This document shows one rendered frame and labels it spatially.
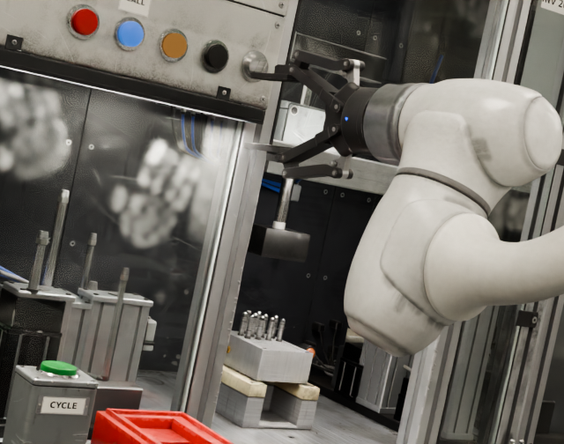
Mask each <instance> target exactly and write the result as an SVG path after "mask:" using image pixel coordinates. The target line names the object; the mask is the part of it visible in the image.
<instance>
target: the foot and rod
mask: <svg viewBox="0 0 564 444"><path fill-rule="evenodd" d="M294 180H295V179H285V178H283V177H282V182H281V185H280V190H279V194H278V202H277V207H276V211H275V216H274V220H273V224H272V226H267V225H262V224H256V223H253V226H252V231H251V235H250V239H249V246H248V250H247V252H249V253H252V254H255V255H260V256H264V257H270V258H277V259H283V260H289V261H295V262H302V263H304V262H305V261H306V257H307V252H308V244H309V240H310V235H309V234H306V233H301V232H298V231H294V230H292V229H288V228H285V227H286V219H287V214H288V210H289V205H290V201H291V197H292V193H293V185H294Z"/></svg>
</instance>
